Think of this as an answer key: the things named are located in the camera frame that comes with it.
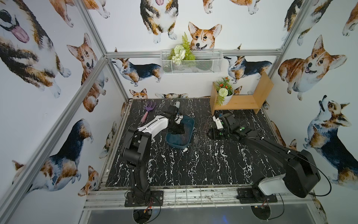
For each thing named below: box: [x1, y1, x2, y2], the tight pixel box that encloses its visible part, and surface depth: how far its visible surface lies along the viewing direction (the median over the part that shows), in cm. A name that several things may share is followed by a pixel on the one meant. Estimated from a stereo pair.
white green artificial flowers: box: [167, 31, 196, 65], surface depth 82 cm
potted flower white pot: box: [215, 76, 235, 107], surface depth 100 cm
